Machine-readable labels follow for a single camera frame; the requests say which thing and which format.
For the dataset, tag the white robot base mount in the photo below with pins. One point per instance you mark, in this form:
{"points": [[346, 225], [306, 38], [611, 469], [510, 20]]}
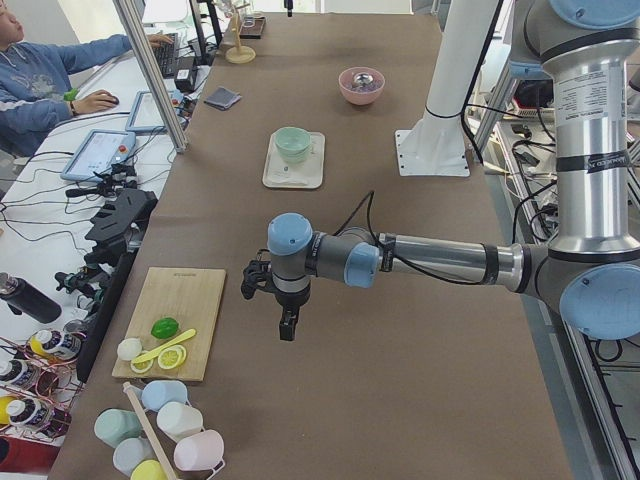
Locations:
{"points": [[435, 145]]}

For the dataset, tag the cream rabbit tray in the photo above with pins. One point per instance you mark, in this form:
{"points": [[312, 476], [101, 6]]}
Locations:
{"points": [[307, 174]]}

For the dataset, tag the metal ice scoop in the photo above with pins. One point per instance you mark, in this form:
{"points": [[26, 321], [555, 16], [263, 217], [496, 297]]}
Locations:
{"points": [[361, 79]]}

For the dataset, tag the aluminium frame post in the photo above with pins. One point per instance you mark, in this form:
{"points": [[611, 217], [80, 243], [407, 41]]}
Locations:
{"points": [[142, 49]]}

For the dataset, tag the yellow plastic knife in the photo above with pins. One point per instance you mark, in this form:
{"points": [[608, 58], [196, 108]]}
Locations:
{"points": [[152, 354]]}

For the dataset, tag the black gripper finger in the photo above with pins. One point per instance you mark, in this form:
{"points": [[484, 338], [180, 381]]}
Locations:
{"points": [[288, 324]]}

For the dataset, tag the green lime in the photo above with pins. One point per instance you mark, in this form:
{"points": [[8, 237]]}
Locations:
{"points": [[164, 328]]}

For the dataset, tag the black keyboard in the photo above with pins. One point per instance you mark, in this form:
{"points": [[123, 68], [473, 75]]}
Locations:
{"points": [[166, 56]]}

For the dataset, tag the grey cup on rack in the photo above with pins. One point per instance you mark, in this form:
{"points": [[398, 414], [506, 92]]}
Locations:
{"points": [[130, 452]]}

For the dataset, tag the black tool holder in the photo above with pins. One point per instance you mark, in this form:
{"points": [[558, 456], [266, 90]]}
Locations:
{"points": [[111, 225]]}

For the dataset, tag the lemon slice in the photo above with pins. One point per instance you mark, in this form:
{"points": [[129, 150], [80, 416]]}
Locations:
{"points": [[141, 367], [172, 357]]}

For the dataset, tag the wooden cup rack pole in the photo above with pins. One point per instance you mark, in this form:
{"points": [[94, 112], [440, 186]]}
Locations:
{"points": [[130, 391]]}

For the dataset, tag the pink cup on rack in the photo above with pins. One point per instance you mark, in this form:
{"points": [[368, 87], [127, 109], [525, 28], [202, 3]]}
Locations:
{"points": [[200, 451]]}

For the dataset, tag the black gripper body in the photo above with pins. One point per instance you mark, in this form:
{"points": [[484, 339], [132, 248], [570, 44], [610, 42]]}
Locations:
{"points": [[290, 300]]}

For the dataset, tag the white garlic bulb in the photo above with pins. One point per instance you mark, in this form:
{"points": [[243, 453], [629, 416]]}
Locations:
{"points": [[129, 348]]}

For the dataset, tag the green bowl on tray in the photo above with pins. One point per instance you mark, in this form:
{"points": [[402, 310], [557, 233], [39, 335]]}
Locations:
{"points": [[292, 144]]}

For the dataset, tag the black water bottle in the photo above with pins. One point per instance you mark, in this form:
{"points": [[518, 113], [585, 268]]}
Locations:
{"points": [[24, 298]]}

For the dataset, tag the person in blue hoodie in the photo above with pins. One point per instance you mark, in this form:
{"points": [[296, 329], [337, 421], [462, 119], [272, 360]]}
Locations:
{"points": [[35, 79]]}

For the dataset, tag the grey purple cloth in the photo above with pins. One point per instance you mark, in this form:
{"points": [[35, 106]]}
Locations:
{"points": [[222, 98]]}

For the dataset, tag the yellow cup on rack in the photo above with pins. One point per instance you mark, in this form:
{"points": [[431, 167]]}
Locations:
{"points": [[148, 470]]}

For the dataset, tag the blue teach pendant tablet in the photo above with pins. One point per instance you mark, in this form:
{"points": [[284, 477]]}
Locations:
{"points": [[98, 152]]}

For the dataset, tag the wooden cutting board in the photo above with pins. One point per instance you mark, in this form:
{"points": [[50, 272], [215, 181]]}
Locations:
{"points": [[192, 297]]}

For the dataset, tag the pink bowl with ice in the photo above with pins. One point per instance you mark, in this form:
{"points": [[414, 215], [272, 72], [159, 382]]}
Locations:
{"points": [[362, 95]]}

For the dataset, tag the white cup on rack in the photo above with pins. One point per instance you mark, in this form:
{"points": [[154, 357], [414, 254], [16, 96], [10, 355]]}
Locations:
{"points": [[178, 420]]}

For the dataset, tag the wooden stand with base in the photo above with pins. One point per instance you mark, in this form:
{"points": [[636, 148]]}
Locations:
{"points": [[238, 53]]}

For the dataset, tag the blue cup on rack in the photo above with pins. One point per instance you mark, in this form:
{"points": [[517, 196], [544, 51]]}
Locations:
{"points": [[158, 393]]}

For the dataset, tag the mint cup on rack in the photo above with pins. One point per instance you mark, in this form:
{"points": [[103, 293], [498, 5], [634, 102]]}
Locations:
{"points": [[113, 426]]}

